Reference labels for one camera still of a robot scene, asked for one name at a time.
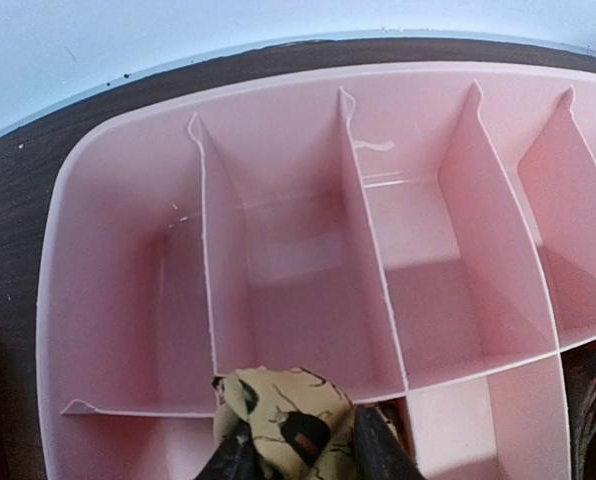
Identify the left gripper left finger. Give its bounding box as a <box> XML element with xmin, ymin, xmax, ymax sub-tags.
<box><xmin>195</xmin><ymin>421</ymin><xmax>258</xmax><ymax>480</ymax></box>

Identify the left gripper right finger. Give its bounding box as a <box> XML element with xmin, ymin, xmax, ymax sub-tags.
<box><xmin>353</xmin><ymin>407</ymin><xmax>424</xmax><ymax>480</ymax></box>

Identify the leopard print tie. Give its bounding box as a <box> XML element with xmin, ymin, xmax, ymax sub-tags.
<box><xmin>212</xmin><ymin>367</ymin><xmax>409</xmax><ymax>479</ymax></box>

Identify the pink divided organizer box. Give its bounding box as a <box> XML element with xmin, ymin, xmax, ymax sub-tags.
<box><xmin>36</xmin><ymin>62</ymin><xmax>596</xmax><ymax>479</ymax></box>

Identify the rolled black tie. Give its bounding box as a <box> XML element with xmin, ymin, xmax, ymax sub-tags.
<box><xmin>562</xmin><ymin>346</ymin><xmax>596</xmax><ymax>479</ymax></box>

